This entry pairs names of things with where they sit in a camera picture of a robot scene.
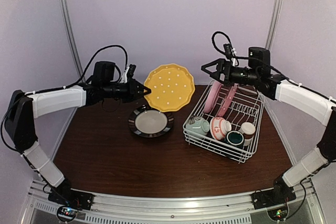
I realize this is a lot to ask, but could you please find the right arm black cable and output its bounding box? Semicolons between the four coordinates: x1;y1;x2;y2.
211;31;250;61

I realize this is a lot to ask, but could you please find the right aluminium corner post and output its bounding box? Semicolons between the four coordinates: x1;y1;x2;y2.
265;0;284;50

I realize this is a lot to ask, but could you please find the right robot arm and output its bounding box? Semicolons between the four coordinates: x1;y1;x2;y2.
201;44;335;204

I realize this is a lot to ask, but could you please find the aluminium front frame rail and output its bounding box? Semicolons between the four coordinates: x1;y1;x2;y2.
18;179;327;223

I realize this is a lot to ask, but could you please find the pink polka dot plate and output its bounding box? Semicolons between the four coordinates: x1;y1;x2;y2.
216;84;238;117

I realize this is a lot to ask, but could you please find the dark teal small cup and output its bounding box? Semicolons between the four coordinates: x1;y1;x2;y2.
224;131;245;148

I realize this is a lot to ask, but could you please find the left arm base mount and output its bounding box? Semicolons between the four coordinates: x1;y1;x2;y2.
44;178;94;210

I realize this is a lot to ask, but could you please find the white brown small cup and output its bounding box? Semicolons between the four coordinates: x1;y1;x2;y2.
238;122;256;146

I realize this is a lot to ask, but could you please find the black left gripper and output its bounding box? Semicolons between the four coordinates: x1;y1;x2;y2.
101;76;150;102

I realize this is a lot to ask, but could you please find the black striped rim plate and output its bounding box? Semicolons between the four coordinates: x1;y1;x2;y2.
128;105;174;138

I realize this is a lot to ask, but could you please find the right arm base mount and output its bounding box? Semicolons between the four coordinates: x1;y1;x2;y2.
251;177;297;210

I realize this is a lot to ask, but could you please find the yellow polka dot plate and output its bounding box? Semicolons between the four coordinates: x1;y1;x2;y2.
144;63;195;112

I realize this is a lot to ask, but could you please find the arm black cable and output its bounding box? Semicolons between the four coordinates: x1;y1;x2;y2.
78;45;129;86
211;31;250;61

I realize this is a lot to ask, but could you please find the plain pink plate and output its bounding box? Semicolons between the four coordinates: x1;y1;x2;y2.
203;81;222;113

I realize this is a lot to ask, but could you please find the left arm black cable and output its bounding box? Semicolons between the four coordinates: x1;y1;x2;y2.
78;45;129;86

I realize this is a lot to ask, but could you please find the white wire dish rack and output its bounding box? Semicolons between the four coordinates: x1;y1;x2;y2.
183;81;265;163

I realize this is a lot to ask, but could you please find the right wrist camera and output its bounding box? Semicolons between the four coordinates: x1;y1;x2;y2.
223;43;238;67

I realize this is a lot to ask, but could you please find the aluminium corner post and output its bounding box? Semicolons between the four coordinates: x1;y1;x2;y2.
59;0;83;77
265;0;284;50

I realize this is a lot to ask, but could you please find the left aluminium corner post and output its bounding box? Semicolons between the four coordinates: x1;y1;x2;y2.
59;0;83;77

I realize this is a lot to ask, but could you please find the pale green floral bowl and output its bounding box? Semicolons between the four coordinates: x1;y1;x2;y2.
185;115;210;136

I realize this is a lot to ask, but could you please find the white red patterned bowl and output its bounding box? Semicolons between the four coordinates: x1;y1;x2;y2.
210;116;232;141

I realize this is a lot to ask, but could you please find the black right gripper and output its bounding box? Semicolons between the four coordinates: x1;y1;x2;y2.
202;57;260;86

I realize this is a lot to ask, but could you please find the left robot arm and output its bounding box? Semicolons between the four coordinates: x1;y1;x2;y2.
2;78;151;205

